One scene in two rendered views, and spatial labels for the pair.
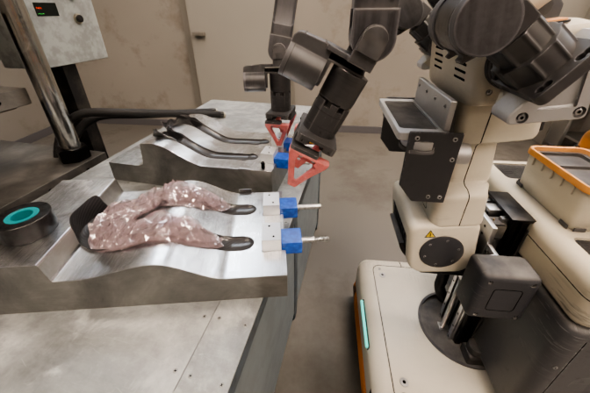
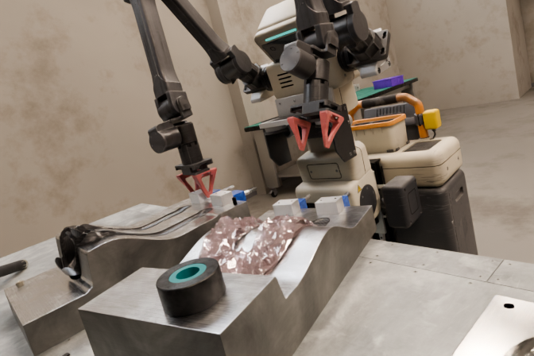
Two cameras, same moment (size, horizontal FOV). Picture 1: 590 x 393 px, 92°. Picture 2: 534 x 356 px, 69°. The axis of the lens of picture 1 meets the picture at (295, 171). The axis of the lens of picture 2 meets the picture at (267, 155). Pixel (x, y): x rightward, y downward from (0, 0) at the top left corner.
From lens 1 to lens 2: 0.75 m
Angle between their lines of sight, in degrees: 52
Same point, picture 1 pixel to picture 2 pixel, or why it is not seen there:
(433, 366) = not seen: hidden behind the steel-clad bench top
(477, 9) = (356, 19)
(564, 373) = (455, 224)
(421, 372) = not seen: hidden behind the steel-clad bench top
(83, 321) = (324, 332)
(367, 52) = (334, 43)
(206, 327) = (382, 261)
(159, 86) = not seen: outside the picture
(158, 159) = (118, 261)
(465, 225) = (367, 170)
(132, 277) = (323, 254)
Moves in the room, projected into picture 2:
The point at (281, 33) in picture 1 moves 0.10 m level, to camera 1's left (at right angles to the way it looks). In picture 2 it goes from (176, 89) to (145, 94)
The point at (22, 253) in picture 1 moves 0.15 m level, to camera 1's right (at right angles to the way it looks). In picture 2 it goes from (241, 290) to (302, 237)
